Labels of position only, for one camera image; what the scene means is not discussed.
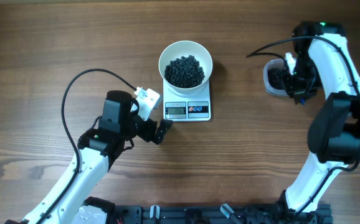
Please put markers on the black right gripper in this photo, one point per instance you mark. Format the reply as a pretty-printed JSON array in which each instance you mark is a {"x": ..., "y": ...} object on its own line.
[{"x": 298, "y": 92}]

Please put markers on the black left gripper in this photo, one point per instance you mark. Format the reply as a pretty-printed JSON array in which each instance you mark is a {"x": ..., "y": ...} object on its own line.
[{"x": 161, "y": 130}]

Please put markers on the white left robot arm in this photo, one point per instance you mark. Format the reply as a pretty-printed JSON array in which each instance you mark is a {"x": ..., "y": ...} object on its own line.
[{"x": 91, "y": 161}]

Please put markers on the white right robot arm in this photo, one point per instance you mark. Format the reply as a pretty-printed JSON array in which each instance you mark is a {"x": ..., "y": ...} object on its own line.
[{"x": 323, "y": 61}]

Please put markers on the white digital kitchen scale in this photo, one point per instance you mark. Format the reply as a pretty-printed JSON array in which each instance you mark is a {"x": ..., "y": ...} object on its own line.
[{"x": 187, "y": 105}]

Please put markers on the black beans in bowl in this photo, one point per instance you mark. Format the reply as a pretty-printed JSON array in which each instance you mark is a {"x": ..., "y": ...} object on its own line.
[{"x": 184, "y": 72}]

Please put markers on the white round bowl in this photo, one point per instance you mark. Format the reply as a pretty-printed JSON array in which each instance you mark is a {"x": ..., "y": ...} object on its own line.
[{"x": 186, "y": 48}]

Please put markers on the black beans in container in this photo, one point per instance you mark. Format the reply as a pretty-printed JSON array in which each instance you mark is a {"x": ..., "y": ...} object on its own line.
[{"x": 275, "y": 77}]

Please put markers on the clear plastic bean container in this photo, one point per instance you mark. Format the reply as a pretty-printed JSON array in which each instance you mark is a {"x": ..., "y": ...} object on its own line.
[{"x": 276, "y": 63}]

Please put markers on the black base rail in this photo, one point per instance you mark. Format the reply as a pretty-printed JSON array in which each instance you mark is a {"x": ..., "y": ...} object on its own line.
[{"x": 257, "y": 213}]

